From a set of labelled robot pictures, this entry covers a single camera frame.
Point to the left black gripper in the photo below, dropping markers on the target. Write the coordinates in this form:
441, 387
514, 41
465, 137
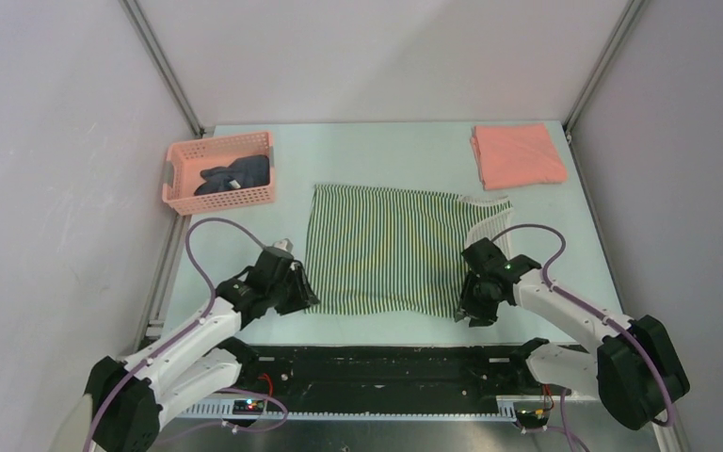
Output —
304, 296

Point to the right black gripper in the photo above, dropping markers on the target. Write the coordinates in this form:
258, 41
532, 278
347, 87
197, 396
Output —
480, 315

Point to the green white striped garment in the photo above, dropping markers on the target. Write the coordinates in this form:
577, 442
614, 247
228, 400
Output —
373, 250

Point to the dark navy garment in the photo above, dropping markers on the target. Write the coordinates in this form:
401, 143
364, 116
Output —
244, 172

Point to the salmon pink t-shirt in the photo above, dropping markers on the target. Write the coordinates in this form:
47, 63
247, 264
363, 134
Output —
510, 156

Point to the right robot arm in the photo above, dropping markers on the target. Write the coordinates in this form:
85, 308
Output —
629, 365

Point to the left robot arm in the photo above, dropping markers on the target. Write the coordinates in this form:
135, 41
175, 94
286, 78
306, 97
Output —
135, 397

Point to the pink plastic laundry basket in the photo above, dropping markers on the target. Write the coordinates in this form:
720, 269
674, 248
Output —
185, 160

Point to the left small circuit board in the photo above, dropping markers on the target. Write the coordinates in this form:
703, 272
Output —
248, 407

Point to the small circuit board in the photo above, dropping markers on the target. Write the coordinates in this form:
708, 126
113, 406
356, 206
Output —
529, 416
248, 407

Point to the right small circuit board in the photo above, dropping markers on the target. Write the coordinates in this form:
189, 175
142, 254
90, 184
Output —
529, 416

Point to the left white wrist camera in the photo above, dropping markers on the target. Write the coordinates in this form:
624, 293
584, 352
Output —
284, 244

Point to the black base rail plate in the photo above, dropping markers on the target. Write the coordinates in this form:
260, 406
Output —
379, 380

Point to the right aluminium corner post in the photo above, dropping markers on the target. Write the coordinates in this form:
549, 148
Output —
626, 23

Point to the aluminium corner post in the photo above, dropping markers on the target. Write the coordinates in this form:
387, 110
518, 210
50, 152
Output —
626, 23
155, 51

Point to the left aluminium corner post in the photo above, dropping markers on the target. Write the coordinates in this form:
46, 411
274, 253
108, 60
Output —
155, 51

